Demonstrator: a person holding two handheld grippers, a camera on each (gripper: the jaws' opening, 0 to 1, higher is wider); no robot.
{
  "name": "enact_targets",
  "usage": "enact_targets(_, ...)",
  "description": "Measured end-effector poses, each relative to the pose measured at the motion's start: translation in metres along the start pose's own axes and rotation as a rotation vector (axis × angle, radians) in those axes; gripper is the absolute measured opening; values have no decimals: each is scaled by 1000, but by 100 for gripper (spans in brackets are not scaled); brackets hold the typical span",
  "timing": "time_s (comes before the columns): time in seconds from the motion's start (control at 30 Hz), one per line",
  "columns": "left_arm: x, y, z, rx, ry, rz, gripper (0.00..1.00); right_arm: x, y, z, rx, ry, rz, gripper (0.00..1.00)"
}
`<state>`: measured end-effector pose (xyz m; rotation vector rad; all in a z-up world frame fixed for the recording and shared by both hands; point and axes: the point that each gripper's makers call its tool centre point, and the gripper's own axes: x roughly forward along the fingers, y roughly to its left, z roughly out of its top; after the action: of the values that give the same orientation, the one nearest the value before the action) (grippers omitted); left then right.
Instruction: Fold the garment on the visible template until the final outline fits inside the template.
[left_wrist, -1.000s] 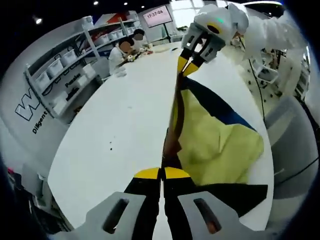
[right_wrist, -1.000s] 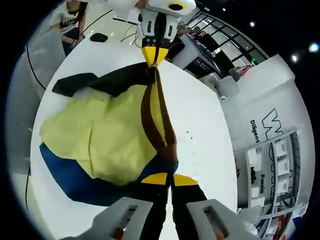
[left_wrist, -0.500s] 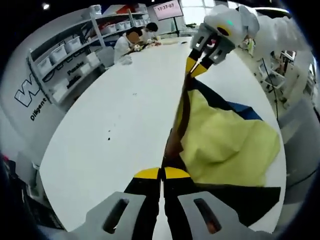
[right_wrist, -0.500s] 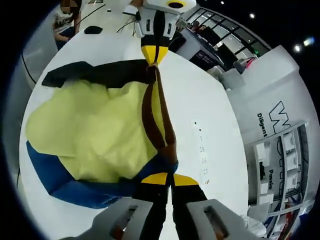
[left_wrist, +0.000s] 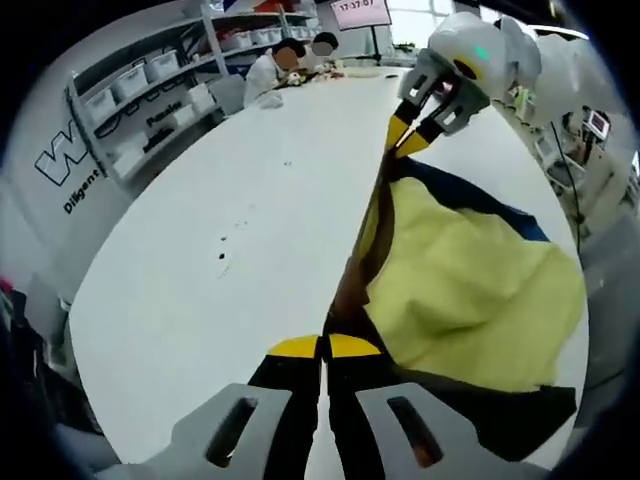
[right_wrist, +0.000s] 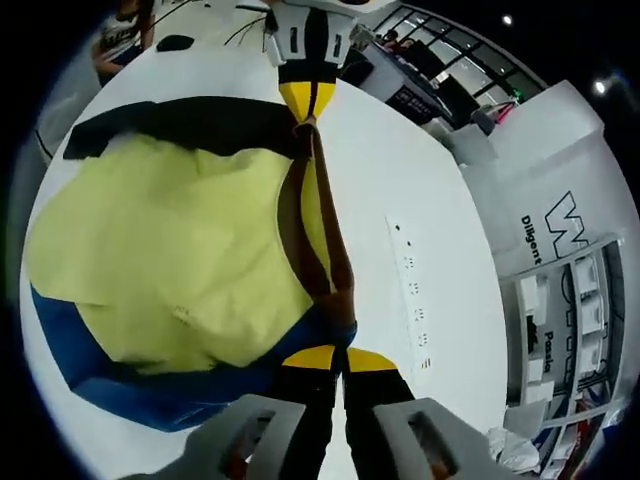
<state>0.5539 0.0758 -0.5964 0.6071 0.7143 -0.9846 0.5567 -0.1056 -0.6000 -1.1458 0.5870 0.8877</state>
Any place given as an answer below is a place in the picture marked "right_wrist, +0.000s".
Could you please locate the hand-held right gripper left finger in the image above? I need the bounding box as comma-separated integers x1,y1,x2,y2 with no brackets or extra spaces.
184,343,338,480

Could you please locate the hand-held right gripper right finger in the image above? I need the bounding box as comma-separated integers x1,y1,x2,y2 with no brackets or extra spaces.
343,347,494,480

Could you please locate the yellow grey blue garment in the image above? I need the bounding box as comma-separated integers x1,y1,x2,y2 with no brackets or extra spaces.
27,97,360,434

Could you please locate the dark office desk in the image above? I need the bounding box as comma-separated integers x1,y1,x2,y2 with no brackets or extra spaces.
344,19,501,136

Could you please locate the table socket panel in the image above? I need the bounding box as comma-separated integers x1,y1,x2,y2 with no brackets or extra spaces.
384,214,437,372

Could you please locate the small black object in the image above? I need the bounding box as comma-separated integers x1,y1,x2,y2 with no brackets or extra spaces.
155,34,194,53

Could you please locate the grey office chair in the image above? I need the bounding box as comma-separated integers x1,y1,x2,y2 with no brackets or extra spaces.
447,119,501,169

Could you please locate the hanging bag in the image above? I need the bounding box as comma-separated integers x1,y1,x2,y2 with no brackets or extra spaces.
492,99,520,125

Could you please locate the grey metal storage shelf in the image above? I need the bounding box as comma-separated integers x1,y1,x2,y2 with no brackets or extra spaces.
502,232,640,474

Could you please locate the row of white storage bins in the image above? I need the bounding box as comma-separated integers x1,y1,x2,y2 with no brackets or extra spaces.
519,249,626,401

